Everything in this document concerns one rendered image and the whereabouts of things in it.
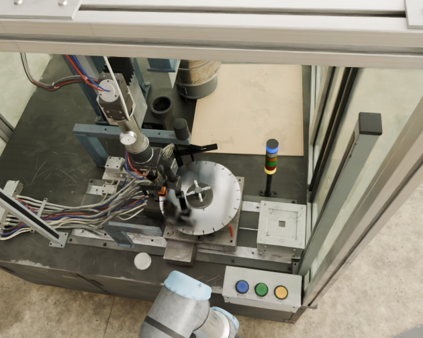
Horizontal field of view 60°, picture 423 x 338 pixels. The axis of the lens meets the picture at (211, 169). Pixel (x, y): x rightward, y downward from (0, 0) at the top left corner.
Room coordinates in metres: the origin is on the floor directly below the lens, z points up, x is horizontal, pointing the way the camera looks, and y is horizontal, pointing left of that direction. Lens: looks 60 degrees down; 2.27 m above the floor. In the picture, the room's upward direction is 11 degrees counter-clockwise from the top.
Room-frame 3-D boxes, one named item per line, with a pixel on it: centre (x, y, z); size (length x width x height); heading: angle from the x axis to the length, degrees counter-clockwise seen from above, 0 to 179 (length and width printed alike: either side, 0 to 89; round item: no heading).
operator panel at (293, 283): (0.28, -0.10, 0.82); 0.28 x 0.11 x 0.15; 71
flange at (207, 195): (0.66, 0.07, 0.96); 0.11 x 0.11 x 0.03
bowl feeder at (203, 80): (1.45, -0.01, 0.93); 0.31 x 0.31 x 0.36
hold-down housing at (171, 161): (0.66, 0.14, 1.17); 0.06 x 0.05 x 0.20; 62
